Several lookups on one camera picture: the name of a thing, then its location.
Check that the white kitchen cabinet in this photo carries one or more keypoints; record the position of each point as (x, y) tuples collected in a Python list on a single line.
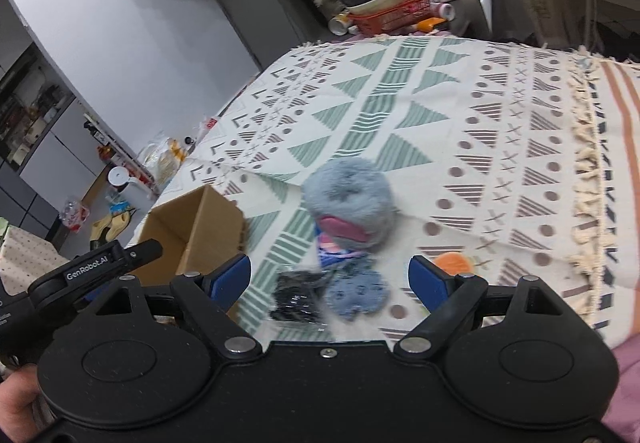
[(55, 148)]

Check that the cardboard box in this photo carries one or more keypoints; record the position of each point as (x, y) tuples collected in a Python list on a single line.
[(200, 223)]

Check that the orange packet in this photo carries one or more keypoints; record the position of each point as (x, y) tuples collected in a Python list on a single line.
[(429, 25)]

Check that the person's left hand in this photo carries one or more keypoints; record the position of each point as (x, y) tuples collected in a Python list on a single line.
[(15, 403)]

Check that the red snack bag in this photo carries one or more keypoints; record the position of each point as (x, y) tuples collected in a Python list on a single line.
[(75, 217)]

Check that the cardboard tube roll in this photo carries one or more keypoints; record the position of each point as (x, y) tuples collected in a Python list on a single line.
[(340, 24)]

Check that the red plastic basket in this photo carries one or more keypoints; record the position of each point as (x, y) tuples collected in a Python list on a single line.
[(390, 18)]

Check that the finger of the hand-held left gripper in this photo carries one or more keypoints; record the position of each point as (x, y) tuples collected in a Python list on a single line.
[(85, 270)]

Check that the orange soft item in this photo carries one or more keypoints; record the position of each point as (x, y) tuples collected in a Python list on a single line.
[(452, 265)]

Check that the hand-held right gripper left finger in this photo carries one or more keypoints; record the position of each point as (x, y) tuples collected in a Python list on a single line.
[(235, 275)]

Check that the yellow slipper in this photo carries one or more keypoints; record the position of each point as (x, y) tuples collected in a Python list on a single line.
[(122, 222), (102, 229)]

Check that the black shiny packet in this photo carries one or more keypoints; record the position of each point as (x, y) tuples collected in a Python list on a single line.
[(297, 295)]

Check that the dotted tablecloth table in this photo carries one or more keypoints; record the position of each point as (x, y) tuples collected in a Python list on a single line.
[(25, 258)]

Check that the triangle printed blanket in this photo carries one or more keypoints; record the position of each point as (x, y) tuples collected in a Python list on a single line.
[(400, 123)]

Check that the fluffy grey-blue scrunchie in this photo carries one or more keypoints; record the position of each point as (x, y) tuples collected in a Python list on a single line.
[(345, 193)]

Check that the yellow white food bag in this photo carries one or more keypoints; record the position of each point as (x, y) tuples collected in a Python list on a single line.
[(162, 163)]

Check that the red white plastic bag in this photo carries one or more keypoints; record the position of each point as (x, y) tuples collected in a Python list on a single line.
[(207, 129)]

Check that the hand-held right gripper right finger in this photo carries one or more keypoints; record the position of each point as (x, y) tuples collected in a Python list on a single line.
[(425, 280)]

